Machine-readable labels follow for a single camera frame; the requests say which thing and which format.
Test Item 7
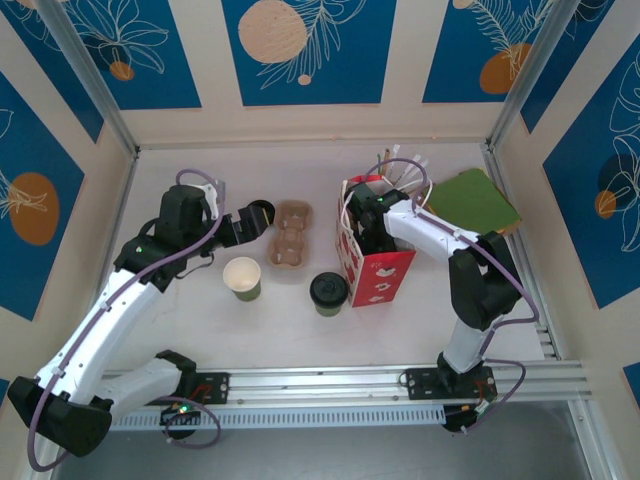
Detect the black plastic cup lid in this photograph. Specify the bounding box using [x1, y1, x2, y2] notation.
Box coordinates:
[247, 198, 277, 227]
[308, 272, 350, 308]

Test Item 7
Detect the green paper cup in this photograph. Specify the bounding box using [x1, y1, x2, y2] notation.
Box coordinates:
[222, 256, 263, 303]
[313, 297, 347, 319]

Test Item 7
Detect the red white paper bag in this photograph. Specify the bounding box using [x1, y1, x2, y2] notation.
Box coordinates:
[333, 169, 436, 310]

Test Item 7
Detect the green-topped paper napkin stack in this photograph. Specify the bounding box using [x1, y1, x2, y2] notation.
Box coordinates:
[428, 167, 523, 235]

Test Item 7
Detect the brown pulp cup carrier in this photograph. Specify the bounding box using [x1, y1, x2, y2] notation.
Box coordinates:
[266, 200, 315, 268]

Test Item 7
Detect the green brown napkin stack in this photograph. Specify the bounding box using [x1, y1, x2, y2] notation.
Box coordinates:
[427, 167, 523, 237]

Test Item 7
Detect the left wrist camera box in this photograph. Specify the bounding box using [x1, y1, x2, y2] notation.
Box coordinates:
[194, 179, 226, 221]

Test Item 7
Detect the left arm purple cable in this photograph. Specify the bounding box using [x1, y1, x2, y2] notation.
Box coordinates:
[27, 168, 229, 474]

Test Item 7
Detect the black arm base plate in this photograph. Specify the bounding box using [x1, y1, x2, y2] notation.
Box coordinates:
[138, 372, 231, 406]
[402, 367, 499, 401]

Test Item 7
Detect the aluminium frame post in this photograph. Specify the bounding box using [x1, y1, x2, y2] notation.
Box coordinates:
[487, 0, 585, 151]
[34, 0, 142, 157]

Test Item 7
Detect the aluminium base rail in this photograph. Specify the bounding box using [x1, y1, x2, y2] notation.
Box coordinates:
[42, 360, 594, 410]

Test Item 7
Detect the white slotted cable duct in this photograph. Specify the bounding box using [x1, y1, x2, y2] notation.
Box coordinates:
[63, 404, 446, 432]

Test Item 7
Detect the aluminium frame leg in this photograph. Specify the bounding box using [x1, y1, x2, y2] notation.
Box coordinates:
[567, 399, 619, 480]
[27, 409, 66, 480]

